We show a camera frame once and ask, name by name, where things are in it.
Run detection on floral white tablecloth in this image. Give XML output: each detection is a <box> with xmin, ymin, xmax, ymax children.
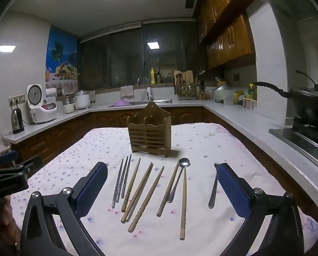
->
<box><xmin>10</xmin><ymin>123</ymin><xmax>318</xmax><ymax>256</ymax></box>

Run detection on translucent plastic pitcher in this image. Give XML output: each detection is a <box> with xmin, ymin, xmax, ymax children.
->
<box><xmin>222</xmin><ymin>90</ymin><xmax>235</xmax><ymax>106</ymax></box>

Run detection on metal spoon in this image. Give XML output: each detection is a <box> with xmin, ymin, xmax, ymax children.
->
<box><xmin>166</xmin><ymin>157</ymin><xmax>191</xmax><ymax>203</ymax></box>

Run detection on wall outlet strip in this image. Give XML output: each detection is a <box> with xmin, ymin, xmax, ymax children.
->
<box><xmin>8</xmin><ymin>95</ymin><xmax>25</xmax><ymax>106</ymax></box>

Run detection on paper towel roll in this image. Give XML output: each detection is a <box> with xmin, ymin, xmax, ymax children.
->
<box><xmin>45</xmin><ymin>87</ymin><xmax>57</xmax><ymax>103</ymax></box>

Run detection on row of spice jars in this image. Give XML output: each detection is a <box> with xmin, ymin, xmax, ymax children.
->
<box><xmin>242</xmin><ymin>98</ymin><xmax>256</xmax><ymax>110</ymax></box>

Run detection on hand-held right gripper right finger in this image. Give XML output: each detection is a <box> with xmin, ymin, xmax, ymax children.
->
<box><xmin>216</xmin><ymin>162</ymin><xmax>313</xmax><ymax>256</ymax></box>

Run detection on yellow capped oil bottle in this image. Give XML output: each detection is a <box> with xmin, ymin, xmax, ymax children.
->
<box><xmin>248</xmin><ymin>83</ymin><xmax>258</xmax><ymax>100</ymax></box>

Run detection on chrome kitchen faucet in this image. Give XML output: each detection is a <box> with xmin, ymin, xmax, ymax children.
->
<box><xmin>137</xmin><ymin>77</ymin><xmax>153</xmax><ymax>102</ymax></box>

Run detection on small white cooker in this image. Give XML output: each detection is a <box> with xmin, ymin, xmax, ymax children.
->
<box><xmin>74</xmin><ymin>91</ymin><xmax>91</xmax><ymax>110</ymax></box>

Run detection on dish rack with utensils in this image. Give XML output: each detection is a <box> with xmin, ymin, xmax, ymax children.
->
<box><xmin>174</xmin><ymin>79</ymin><xmax>199</xmax><ymax>100</ymax></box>

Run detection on white speckled kitchen countertop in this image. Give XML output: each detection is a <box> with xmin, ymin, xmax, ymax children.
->
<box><xmin>1</xmin><ymin>99</ymin><xmax>318</xmax><ymax>219</ymax></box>

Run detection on white red rice cooker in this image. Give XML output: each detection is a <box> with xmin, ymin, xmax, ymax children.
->
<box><xmin>27</xmin><ymin>84</ymin><xmax>58</xmax><ymax>124</ymax></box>

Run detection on dark wooden chopstick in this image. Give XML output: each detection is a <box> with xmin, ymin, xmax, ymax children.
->
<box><xmin>125</xmin><ymin>163</ymin><xmax>154</xmax><ymax>222</ymax></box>

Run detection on steel kitchen sink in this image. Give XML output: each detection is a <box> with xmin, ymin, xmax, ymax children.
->
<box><xmin>130</xmin><ymin>99</ymin><xmax>173</xmax><ymax>105</ymax></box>

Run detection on steel gas stove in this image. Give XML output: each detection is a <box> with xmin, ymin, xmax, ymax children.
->
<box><xmin>268</xmin><ymin>117</ymin><xmax>318</xmax><ymax>167</ymax></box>

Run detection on tropical fruit wall poster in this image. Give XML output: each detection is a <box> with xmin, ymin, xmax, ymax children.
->
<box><xmin>45</xmin><ymin>28</ymin><xmax>81</xmax><ymax>91</ymax></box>

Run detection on white dish cloth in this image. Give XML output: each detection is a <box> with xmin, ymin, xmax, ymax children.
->
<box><xmin>120</xmin><ymin>85</ymin><xmax>134</xmax><ymax>100</ymax></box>

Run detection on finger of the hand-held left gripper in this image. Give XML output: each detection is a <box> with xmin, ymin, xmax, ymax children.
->
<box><xmin>13</xmin><ymin>155</ymin><xmax>42</xmax><ymax>179</ymax></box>
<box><xmin>0</xmin><ymin>150</ymin><xmax>19</xmax><ymax>169</ymax></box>

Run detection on wooden utensil holder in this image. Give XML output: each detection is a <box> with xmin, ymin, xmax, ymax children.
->
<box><xmin>127</xmin><ymin>102</ymin><xmax>172</xmax><ymax>158</ymax></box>

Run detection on metal fork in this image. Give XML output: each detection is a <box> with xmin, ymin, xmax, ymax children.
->
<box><xmin>208</xmin><ymin>163</ymin><xmax>220</xmax><ymax>209</ymax></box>

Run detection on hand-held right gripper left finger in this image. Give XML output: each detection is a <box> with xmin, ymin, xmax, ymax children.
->
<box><xmin>20</xmin><ymin>161</ymin><xmax>109</xmax><ymax>256</ymax></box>

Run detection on wooden knife block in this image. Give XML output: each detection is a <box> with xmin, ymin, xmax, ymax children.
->
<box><xmin>198</xmin><ymin>79</ymin><xmax>206</xmax><ymax>100</ymax></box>

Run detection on small lidded jar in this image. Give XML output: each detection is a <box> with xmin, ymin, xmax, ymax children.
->
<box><xmin>62</xmin><ymin>97</ymin><xmax>75</xmax><ymax>114</ymax></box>

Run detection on person's left hand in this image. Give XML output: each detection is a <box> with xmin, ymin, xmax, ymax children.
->
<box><xmin>0</xmin><ymin>195</ymin><xmax>19</xmax><ymax>246</ymax></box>

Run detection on wooden cutting board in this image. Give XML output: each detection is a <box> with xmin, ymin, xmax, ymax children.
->
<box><xmin>174</xmin><ymin>70</ymin><xmax>194</xmax><ymax>86</ymax></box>

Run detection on dark kitchen window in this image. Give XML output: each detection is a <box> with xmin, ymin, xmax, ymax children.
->
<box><xmin>79</xmin><ymin>21</ymin><xmax>202</xmax><ymax>91</ymax></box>

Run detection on wooden upper cabinets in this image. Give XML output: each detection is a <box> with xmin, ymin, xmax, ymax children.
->
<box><xmin>194</xmin><ymin>0</ymin><xmax>257</xmax><ymax>70</ymax></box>

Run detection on steel electric kettle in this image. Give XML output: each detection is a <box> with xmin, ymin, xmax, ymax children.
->
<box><xmin>10</xmin><ymin>108</ymin><xmax>25</xmax><ymax>134</ymax></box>

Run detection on metal pot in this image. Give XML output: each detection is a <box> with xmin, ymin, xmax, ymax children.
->
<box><xmin>212</xmin><ymin>83</ymin><xmax>230</xmax><ymax>103</ymax></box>

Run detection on black wok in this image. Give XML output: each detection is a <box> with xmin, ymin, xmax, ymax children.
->
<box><xmin>254</xmin><ymin>81</ymin><xmax>318</xmax><ymax>124</ymax></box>

